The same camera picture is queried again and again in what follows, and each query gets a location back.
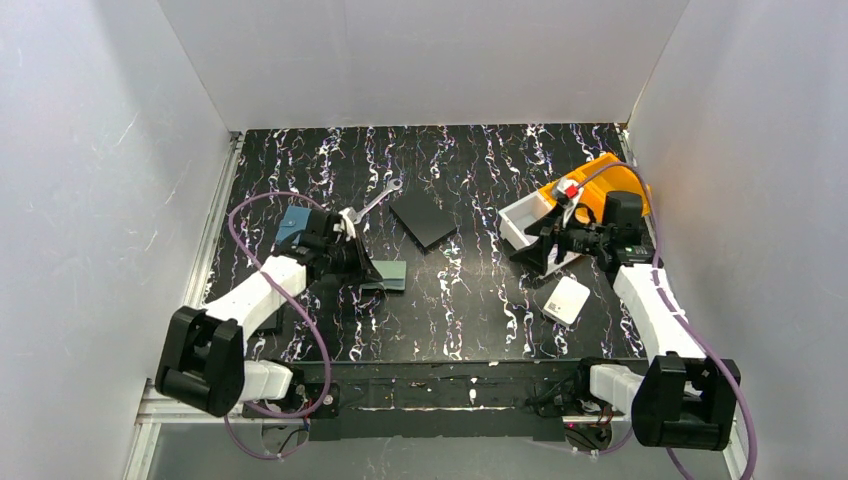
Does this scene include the green card holder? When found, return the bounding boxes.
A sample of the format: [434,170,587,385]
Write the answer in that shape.
[361,260,407,292]

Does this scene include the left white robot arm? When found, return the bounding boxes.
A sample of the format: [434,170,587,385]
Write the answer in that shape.
[154,207,382,417]

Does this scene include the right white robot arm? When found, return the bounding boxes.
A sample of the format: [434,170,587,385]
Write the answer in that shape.
[498,187,741,451]

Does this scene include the blue card wallet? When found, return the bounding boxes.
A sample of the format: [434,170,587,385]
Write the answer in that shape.
[274,205,312,248]

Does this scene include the white plastic bin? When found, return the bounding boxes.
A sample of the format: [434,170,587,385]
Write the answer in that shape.
[498,192,580,272]

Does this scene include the white square box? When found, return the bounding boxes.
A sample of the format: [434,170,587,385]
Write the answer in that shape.
[542,277,590,326]

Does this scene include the silver wrench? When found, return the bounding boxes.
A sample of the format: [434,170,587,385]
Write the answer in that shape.
[342,178,403,224]

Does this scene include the orange plastic bin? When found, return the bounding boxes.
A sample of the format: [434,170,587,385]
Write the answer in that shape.
[567,153,650,220]
[538,177,597,225]

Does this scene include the black square plate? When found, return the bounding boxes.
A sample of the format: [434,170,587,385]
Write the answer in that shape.
[389,192,458,250]

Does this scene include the black flat notebook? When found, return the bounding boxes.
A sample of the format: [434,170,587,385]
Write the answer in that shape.
[255,307,284,335]

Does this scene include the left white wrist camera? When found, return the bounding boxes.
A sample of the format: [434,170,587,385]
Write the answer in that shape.
[334,207,359,241]

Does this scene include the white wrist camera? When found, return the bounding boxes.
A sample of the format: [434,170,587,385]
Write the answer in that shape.
[551,177,582,225]
[334,207,359,241]

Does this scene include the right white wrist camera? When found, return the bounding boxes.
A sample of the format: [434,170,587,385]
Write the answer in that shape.
[551,177,582,225]

